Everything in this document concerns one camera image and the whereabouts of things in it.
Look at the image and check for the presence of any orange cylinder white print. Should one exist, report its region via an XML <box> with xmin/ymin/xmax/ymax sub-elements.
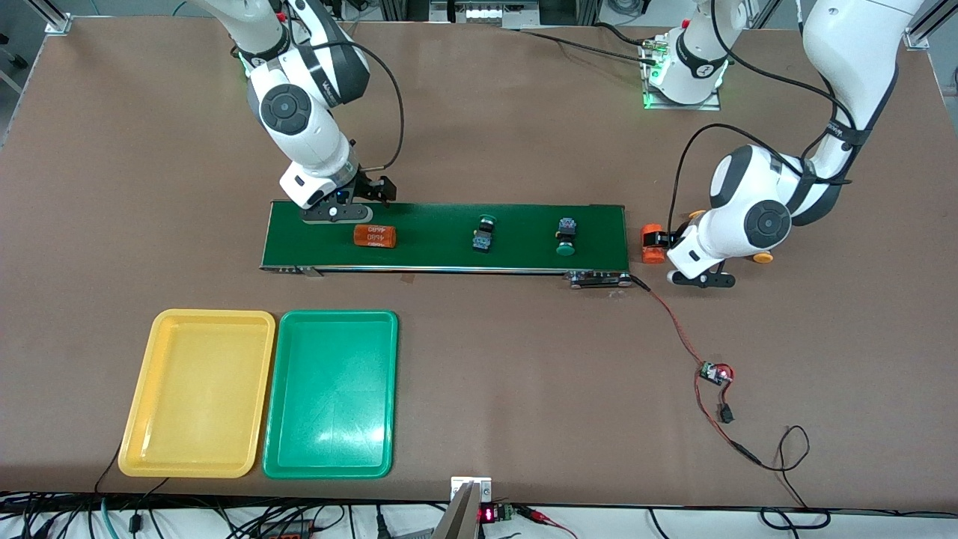
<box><xmin>353</xmin><ymin>223</ymin><xmax>397</xmax><ymax>249</ymax></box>
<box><xmin>640</xmin><ymin>222</ymin><xmax>668</xmax><ymax>265</ymax></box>

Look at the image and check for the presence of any green conveyor belt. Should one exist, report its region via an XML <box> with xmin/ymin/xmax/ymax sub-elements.
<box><xmin>259</xmin><ymin>199</ymin><xmax>635</xmax><ymax>290</ymax></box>

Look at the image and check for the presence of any silver metal box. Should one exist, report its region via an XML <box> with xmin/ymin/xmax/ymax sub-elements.
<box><xmin>429</xmin><ymin>0</ymin><xmax>541</xmax><ymax>29</ymax></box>

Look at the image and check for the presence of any green plastic tray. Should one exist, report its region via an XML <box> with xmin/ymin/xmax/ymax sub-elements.
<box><xmin>262</xmin><ymin>309</ymin><xmax>400</xmax><ymax>480</ymax></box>

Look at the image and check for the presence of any yellow plastic tray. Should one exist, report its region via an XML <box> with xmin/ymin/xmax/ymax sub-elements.
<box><xmin>118</xmin><ymin>308</ymin><xmax>277</xmax><ymax>479</ymax></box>

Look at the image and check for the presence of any red clip lead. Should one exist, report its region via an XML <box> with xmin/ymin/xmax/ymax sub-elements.
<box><xmin>516</xmin><ymin>506</ymin><xmax>579</xmax><ymax>539</ymax></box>

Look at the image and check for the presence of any grey metal profile bar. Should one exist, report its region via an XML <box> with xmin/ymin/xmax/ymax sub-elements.
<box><xmin>433</xmin><ymin>482</ymin><xmax>480</xmax><ymax>539</ymax></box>

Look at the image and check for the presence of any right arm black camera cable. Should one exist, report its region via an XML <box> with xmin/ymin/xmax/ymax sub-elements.
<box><xmin>311</xmin><ymin>39</ymin><xmax>406</xmax><ymax>174</ymax></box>

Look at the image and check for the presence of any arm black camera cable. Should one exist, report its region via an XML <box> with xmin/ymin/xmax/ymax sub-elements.
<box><xmin>666</xmin><ymin>30</ymin><xmax>854</xmax><ymax>233</ymax></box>
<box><xmin>311</xmin><ymin>39</ymin><xmax>406</xmax><ymax>174</ymax></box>

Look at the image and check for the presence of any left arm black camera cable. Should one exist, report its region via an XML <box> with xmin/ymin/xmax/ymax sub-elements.
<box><xmin>666</xmin><ymin>30</ymin><xmax>854</xmax><ymax>233</ymax></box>

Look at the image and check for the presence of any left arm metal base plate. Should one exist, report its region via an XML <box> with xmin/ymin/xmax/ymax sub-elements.
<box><xmin>641</xmin><ymin>37</ymin><xmax>722</xmax><ymax>112</ymax></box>

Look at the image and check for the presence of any long black table cable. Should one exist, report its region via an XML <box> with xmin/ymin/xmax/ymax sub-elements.
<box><xmin>516</xmin><ymin>27</ymin><xmax>659</xmax><ymax>67</ymax></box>

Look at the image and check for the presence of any looped thin black cable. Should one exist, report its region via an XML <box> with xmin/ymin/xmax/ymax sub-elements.
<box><xmin>748</xmin><ymin>424</ymin><xmax>833</xmax><ymax>531</ymax></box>

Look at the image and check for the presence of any silver camera mount bracket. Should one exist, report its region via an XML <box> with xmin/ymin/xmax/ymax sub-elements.
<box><xmin>450</xmin><ymin>476</ymin><xmax>493</xmax><ymax>504</ymax></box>

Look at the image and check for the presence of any aluminium frame strut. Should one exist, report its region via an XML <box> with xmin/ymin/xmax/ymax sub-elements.
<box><xmin>41</xmin><ymin>0</ymin><xmax>74</xmax><ymax>36</ymax></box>
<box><xmin>904</xmin><ymin>0</ymin><xmax>958</xmax><ymax>50</ymax></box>

